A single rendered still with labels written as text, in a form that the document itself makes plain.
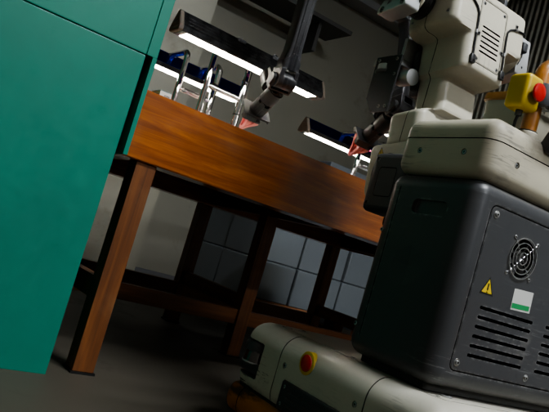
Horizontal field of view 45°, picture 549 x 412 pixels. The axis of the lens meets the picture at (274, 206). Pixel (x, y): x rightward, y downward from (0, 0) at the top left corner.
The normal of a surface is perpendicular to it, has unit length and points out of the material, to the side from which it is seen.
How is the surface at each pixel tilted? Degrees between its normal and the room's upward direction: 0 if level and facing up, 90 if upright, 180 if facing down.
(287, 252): 90
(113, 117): 90
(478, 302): 90
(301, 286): 90
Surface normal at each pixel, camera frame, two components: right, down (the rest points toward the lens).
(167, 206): 0.52, 0.09
